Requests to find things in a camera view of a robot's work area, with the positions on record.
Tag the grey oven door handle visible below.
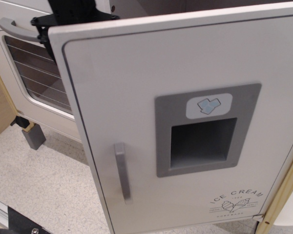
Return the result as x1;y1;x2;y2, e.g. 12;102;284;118
0;18;39;42

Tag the white toy oven door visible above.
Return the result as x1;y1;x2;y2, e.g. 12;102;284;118
0;0;81;141

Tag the grey ice dispenser panel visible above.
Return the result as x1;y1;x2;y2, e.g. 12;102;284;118
155;83;262;177

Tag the light wood right post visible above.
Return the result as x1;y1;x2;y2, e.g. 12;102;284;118
255;162;293;234

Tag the white toy fridge door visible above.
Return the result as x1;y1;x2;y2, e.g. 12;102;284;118
49;1;293;234

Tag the grey fridge door handle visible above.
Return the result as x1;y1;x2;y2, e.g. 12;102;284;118
114;142;132;204

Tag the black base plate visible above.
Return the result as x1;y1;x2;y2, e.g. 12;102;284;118
8;206;50;234

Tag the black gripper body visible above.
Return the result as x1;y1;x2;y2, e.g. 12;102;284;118
31;0;120;27

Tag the grey kitchen foot block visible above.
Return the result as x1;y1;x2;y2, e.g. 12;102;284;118
22;124;46;150

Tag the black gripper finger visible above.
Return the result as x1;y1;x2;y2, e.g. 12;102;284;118
36;26;56;62

